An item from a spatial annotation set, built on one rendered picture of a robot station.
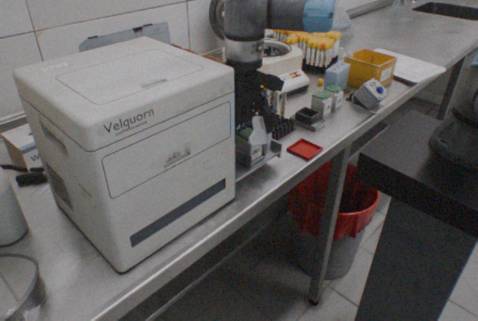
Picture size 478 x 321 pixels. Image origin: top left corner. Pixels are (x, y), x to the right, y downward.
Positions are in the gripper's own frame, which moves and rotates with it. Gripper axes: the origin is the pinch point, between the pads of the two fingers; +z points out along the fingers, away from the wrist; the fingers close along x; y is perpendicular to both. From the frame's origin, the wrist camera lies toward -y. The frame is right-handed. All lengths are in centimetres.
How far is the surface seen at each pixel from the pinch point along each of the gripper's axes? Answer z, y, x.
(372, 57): 1, -75, -8
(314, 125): 7.2, -27.5, -0.1
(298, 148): 8.4, -16.6, 2.4
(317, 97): 2.2, -34.3, -4.5
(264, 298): 96, -26, -12
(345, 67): -1, -53, -7
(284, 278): 96, -40, -12
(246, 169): 4.7, 3.4, 2.3
